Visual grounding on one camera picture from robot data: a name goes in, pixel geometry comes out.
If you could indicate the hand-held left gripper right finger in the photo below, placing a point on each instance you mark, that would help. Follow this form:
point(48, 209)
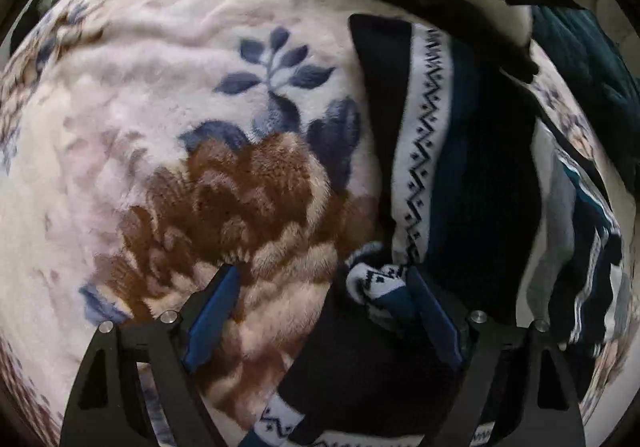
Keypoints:
point(435, 322)

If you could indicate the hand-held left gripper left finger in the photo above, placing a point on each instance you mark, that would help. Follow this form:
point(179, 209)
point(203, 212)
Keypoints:
point(215, 317)

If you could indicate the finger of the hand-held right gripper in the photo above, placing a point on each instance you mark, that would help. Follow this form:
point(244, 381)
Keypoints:
point(480, 37)

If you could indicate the dark striped knit sweater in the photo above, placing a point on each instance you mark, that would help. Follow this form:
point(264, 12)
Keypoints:
point(475, 167)

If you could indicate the teal quilt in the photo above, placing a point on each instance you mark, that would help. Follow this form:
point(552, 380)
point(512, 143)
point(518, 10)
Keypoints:
point(590, 77)

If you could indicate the floral plush blanket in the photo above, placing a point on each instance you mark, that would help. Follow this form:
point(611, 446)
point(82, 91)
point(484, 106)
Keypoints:
point(150, 102)

